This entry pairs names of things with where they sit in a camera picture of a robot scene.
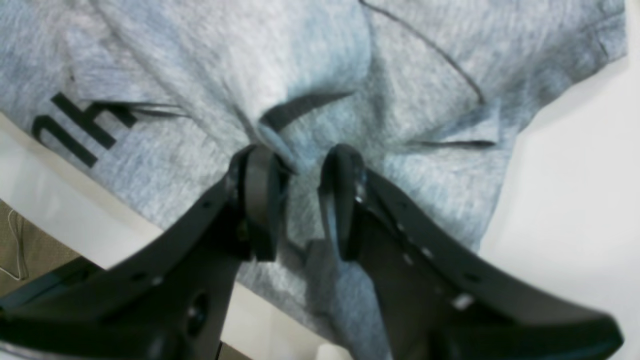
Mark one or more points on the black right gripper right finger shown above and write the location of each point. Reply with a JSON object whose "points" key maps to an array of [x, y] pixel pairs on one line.
{"points": [[438, 300]]}

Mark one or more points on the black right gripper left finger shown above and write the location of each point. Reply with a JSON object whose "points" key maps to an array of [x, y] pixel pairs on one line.
{"points": [[169, 301]]}

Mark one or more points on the grey T-shirt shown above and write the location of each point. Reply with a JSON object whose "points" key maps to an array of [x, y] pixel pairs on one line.
{"points": [[151, 98]]}

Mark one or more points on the aluminium table frame rail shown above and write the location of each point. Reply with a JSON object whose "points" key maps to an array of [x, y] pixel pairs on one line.
{"points": [[54, 282]]}

